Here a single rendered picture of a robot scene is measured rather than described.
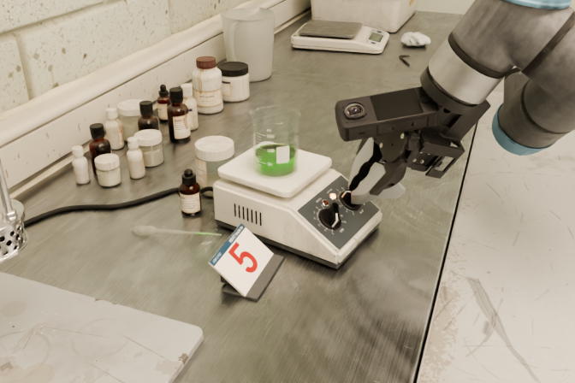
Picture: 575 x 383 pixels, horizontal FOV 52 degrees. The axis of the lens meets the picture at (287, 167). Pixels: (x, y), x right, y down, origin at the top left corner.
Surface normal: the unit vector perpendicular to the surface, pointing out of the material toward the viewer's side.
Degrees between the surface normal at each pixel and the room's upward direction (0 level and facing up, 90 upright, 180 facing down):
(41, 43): 90
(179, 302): 0
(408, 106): 26
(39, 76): 90
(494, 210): 0
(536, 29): 77
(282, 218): 90
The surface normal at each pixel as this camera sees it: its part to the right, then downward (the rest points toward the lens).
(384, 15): -0.37, 0.48
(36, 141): 0.93, 0.16
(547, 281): 0.00, -0.89
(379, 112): -0.11, -0.61
